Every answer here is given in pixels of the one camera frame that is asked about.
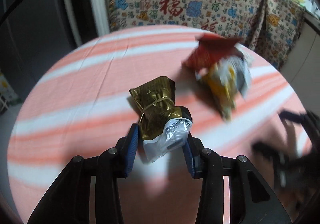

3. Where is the gold foil wrapper bundle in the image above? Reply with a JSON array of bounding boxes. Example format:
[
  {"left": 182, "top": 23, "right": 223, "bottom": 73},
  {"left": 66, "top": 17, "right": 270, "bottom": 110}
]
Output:
[{"left": 129, "top": 76, "right": 193, "bottom": 162}]

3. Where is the white blue chip bag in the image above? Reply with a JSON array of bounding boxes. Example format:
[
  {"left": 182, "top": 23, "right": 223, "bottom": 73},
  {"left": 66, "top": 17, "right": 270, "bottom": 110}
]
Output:
[{"left": 195, "top": 49, "right": 253, "bottom": 121}]

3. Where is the red snack wrapper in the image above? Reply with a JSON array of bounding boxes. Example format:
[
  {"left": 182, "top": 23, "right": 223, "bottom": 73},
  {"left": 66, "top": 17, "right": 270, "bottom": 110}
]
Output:
[{"left": 182, "top": 33, "right": 244, "bottom": 72}]

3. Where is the pink striped tablecloth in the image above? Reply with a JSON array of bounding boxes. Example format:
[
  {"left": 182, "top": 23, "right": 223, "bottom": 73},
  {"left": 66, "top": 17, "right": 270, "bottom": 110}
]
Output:
[{"left": 7, "top": 25, "right": 311, "bottom": 223}]

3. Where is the yellow cardboard box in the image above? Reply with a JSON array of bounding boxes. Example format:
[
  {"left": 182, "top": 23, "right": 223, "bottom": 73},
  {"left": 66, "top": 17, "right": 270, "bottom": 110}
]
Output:
[{"left": 0, "top": 73, "right": 18, "bottom": 103}]

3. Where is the dark grey refrigerator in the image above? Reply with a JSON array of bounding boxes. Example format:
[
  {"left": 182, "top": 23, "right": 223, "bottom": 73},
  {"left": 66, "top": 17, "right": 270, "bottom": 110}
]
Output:
[{"left": 0, "top": 0, "right": 83, "bottom": 77}]

